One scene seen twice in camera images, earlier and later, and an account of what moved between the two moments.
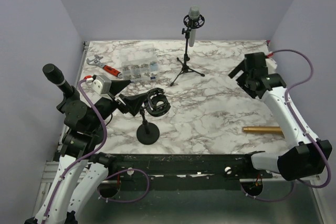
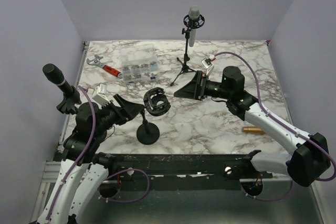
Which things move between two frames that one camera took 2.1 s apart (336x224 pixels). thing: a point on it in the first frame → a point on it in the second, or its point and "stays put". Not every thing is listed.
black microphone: x=55 y=76 stays put
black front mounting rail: x=183 y=172 stays put
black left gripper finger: x=117 y=86 → x=119 y=100
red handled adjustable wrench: x=96 y=61 stays put
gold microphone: x=262 y=130 stays put
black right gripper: x=243 y=66 → x=195 y=89
